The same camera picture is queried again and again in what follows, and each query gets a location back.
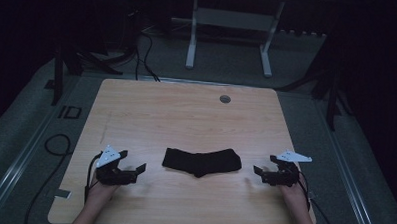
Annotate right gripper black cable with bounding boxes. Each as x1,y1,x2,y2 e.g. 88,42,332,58
295,170,339,224

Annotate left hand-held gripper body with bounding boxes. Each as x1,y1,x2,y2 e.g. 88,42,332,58
95,143,140,187

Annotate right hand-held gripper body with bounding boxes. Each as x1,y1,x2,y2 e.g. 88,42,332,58
263,148,313,189

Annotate white tape piece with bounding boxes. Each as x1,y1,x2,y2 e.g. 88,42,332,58
52,188,73,201

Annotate person's left hand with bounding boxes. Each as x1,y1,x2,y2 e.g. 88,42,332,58
88,175,120,204

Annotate white desk frame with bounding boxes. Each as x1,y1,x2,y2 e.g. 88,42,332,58
184,0,287,79

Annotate person's right hand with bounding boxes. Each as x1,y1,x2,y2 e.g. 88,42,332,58
278,182,307,213

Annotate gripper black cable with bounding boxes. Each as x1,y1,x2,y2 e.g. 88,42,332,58
295,170,339,224
83,151,103,204

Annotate black cloth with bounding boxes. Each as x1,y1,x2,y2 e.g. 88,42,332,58
161,146,243,181

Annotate black floor cable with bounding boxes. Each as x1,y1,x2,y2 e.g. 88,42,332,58
23,132,75,224

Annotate metal floor rail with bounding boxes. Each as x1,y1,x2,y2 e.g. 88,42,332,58
311,95,386,224
0,73,84,219

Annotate black metal stand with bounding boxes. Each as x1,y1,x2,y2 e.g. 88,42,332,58
43,41,125,109
275,61,354,132

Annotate black hanging cables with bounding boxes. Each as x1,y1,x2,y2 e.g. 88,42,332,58
133,28,163,84

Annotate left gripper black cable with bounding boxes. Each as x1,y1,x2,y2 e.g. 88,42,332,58
83,151,103,204

